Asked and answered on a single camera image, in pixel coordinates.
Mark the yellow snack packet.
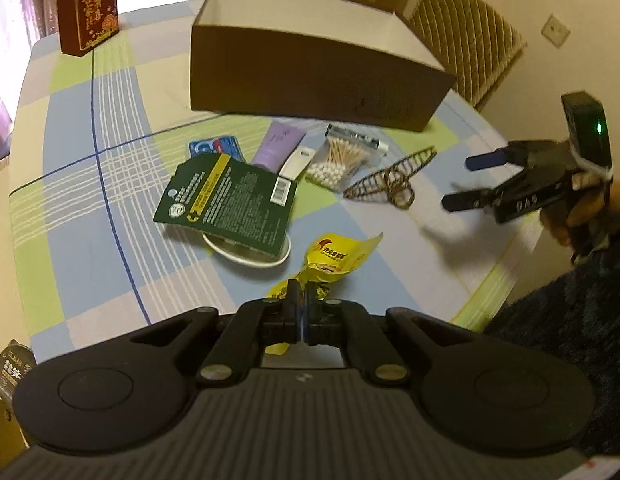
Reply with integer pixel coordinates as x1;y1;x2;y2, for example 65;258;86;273
265;232;385;356

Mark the white plate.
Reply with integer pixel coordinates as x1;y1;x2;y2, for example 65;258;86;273
200;230;292;267

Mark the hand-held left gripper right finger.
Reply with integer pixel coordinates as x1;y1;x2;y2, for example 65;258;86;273
303;283;473;387

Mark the single wall outlet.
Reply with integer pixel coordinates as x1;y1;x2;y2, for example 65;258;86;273
541;13;571;48

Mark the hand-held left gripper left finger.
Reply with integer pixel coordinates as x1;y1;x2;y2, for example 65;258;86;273
130;279;303;387

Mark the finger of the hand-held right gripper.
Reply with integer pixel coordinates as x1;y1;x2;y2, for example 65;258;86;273
441;187;498;213
466;147;513;173

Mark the person's right hand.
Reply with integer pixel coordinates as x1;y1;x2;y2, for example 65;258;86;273
540;174;614;247

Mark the person's right forearm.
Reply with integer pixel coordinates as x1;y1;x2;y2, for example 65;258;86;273
607;172;620;241

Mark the brown wire hair clip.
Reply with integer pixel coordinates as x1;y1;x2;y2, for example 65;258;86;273
342;145;437;209

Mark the red gift bag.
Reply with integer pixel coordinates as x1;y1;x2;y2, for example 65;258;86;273
56;0;120;57

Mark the person's dark blue clothing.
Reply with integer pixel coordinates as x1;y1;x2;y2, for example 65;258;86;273
482;240;620;461

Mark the blue label plastic box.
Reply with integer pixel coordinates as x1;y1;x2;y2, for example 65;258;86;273
187;136;247;163

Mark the dark green packet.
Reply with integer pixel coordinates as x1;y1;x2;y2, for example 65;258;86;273
153;152;298;261

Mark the wicker chair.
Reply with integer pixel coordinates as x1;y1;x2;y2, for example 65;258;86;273
407;0;528;113

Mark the brown cardboard box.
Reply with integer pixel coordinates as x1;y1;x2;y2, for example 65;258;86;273
190;0;458;133

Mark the black printed packet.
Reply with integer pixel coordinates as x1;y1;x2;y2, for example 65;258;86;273
0;339;38;406

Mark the cotton swab bag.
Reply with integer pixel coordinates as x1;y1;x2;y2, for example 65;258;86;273
305;135;371;191

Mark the purple tube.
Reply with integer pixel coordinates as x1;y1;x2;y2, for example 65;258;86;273
251;121;307;173

